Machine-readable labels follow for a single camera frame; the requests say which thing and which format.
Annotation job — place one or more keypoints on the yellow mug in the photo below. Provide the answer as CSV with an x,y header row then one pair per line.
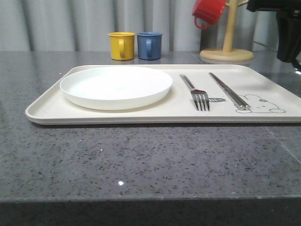
x,y
122,45

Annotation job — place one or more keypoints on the blue mug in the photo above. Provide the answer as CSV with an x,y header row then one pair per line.
x,y
149,45

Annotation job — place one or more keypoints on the white round plate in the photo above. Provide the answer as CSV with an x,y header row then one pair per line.
x,y
116,87

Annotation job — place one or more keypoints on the red mug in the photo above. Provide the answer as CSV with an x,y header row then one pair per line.
x,y
209,11

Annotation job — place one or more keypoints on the wooden mug tree stand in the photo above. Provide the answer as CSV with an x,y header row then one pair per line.
x,y
227,52

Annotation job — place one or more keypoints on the silver metal fork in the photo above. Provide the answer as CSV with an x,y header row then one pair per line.
x,y
200,97

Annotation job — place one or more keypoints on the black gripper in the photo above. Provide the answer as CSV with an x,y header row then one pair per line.
x,y
289,26

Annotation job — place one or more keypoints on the cream rabbit serving tray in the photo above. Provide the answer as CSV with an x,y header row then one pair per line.
x,y
237,94

